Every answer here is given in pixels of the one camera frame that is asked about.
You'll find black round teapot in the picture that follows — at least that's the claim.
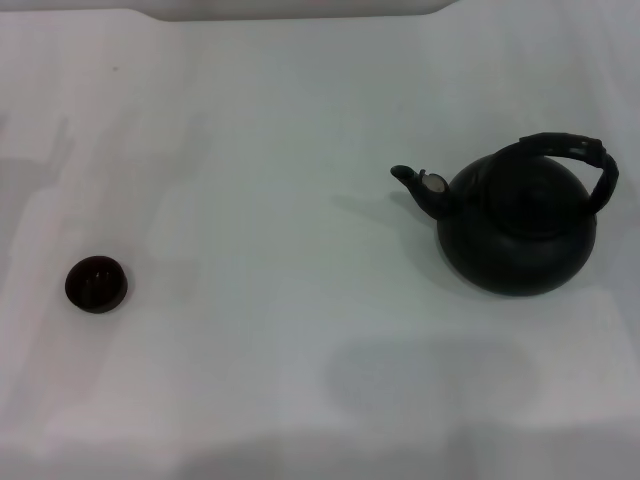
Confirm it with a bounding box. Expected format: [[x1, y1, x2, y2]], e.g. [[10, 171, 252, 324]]
[[389, 131, 621, 298]]

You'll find small dark teacup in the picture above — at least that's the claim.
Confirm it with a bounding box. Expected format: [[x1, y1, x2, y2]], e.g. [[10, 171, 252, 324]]
[[64, 254, 130, 315]]

